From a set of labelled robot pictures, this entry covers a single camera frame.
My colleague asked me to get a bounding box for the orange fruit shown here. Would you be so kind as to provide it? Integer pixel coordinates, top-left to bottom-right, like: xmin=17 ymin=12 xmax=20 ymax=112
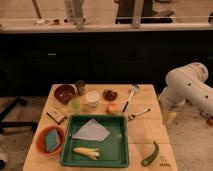
xmin=106 ymin=103 xmax=119 ymax=115

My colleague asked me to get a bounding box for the green zucchini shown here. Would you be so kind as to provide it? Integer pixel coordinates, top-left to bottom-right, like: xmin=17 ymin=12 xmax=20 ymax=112
xmin=141 ymin=141 xmax=159 ymax=167

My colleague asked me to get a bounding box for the white cup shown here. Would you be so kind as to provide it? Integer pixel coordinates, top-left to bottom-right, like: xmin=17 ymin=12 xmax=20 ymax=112
xmin=86 ymin=91 xmax=100 ymax=107

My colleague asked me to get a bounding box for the light green cup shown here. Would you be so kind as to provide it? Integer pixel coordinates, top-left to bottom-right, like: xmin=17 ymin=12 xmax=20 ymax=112
xmin=68 ymin=99 xmax=80 ymax=114

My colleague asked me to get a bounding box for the small brown snack bowl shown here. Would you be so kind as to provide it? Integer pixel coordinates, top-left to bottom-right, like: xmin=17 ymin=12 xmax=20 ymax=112
xmin=103 ymin=90 xmax=118 ymax=101

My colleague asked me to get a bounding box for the green plastic tray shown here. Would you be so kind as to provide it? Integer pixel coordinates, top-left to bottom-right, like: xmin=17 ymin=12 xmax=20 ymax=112
xmin=60 ymin=114 xmax=129 ymax=168

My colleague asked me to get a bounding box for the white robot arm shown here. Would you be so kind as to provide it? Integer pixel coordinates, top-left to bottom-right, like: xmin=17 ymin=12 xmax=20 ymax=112
xmin=158 ymin=62 xmax=213 ymax=125

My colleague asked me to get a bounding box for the yellow corn cob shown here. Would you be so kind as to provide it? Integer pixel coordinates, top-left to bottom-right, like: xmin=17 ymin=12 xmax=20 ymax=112
xmin=73 ymin=147 xmax=100 ymax=160

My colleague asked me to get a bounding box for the dark purple bowl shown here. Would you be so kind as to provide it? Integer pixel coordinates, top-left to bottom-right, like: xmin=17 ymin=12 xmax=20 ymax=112
xmin=54 ymin=84 xmax=75 ymax=104

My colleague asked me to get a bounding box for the dark metal can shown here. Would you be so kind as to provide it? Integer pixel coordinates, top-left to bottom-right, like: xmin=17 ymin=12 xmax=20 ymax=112
xmin=75 ymin=80 xmax=86 ymax=95

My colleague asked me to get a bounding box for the blue sponge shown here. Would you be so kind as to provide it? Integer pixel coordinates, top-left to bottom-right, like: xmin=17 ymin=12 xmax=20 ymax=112
xmin=45 ymin=129 xmax=60 ymax=152

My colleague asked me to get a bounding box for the orange bowl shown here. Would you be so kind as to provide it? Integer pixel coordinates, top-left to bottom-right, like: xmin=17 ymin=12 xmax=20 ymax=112
xmin=36 ymin=125 xmax=64 ymax=156

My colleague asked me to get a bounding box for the grey folded cloth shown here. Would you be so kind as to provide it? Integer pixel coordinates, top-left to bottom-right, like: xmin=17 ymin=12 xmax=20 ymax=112
xmin=73 ymin=119 xmax=110 ymax=142

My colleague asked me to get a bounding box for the black office chair base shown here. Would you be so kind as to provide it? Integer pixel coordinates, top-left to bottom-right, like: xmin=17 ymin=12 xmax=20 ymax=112
xmin=0 ymin=97 xmax=38 ymax=134

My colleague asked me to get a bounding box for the small wooden box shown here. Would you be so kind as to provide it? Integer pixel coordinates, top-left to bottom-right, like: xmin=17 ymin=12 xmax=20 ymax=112
xmin=46 ymin=110 xmax=67 ymax=125

